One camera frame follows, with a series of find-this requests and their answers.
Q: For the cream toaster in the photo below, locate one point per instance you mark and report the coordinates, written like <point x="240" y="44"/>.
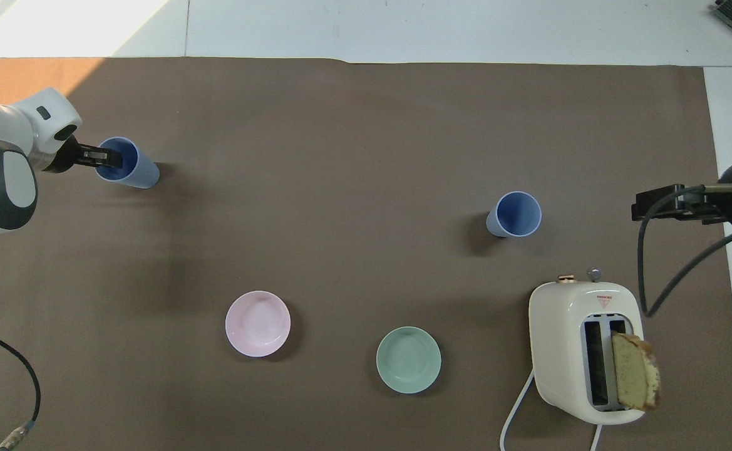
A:
<point x="556" y="351"/>

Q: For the green bowl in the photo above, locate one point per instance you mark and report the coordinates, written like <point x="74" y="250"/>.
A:
<point x="408" y="360"/>

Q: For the bread slice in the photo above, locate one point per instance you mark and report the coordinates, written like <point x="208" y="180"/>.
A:
<point x="634" y="373"/>

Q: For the blue cup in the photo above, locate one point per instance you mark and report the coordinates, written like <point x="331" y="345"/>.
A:
<point x="143" y="172"/>
<point x="519" y="213"/>

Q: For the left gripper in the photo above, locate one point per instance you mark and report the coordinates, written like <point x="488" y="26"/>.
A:
<point x="68" y="156"/>

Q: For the pink bowl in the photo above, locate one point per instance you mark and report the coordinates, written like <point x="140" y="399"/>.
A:
<point x="257" y="324"/>

